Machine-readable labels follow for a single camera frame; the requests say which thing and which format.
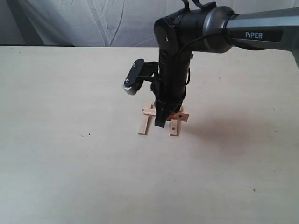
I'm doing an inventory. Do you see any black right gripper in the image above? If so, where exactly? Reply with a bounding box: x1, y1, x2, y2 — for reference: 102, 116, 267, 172
153, 80, 186, 128

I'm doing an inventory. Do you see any wooden stick with holes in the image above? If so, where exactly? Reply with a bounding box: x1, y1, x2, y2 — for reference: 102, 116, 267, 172
169, 119, 181, 137
168, 112, 189, 122

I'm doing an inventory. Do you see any plain wooden stick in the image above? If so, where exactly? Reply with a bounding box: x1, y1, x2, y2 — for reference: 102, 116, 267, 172
138, 101, 154, 135

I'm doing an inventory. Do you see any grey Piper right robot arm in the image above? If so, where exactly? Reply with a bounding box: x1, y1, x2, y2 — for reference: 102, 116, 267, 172
153, 6, 299, 127

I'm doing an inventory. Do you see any white backdrop cloth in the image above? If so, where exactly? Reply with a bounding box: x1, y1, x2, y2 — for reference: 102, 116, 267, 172
0, 0, 299, 48

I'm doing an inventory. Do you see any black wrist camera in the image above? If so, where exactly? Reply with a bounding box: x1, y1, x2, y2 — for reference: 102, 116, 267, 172
123, 59, 158, 96

